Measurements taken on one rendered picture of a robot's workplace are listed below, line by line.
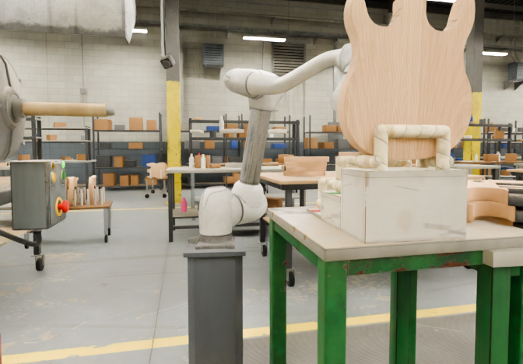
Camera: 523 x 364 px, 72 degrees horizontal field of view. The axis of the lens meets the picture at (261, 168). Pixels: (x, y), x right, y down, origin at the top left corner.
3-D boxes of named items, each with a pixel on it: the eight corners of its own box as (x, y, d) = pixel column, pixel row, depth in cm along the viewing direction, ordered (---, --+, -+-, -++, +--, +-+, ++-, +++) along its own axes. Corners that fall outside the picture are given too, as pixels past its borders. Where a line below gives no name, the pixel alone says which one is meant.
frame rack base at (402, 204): (366, 244, 84) (366, 171, 83) (338, 230, 99) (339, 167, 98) (467, 238, 89) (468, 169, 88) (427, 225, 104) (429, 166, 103)
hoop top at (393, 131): (377, 138, 85) (378, 123, 84) (371, 138, 88) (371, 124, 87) (453, 138, 88) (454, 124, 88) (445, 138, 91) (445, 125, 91)
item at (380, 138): (377, 170, 85) (378, 131, 84) (370, 169, 88) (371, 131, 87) (390, 170, 85) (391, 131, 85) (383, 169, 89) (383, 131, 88)
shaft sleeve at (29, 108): (21, 102, 83) (27, 101, 86) (23, 116, 84) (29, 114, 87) (104, 104, 87) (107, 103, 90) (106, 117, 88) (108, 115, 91)
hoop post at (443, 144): (441, 169, 88) (442, 131, 87) (432, 169, 91) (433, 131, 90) (452, 169, 88) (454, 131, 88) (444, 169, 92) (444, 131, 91)
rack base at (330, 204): (341, 230, 98) (341, 197, 98) (319, 218, 114) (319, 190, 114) (429, 225, 103) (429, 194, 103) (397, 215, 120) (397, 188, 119)
